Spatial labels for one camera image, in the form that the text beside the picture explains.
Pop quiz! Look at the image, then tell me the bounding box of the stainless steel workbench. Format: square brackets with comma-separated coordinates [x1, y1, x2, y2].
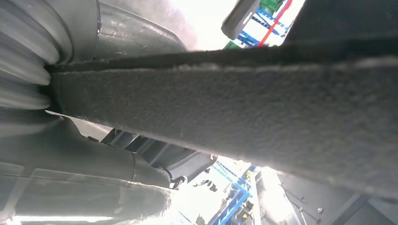
[255, 167, 398, 225]

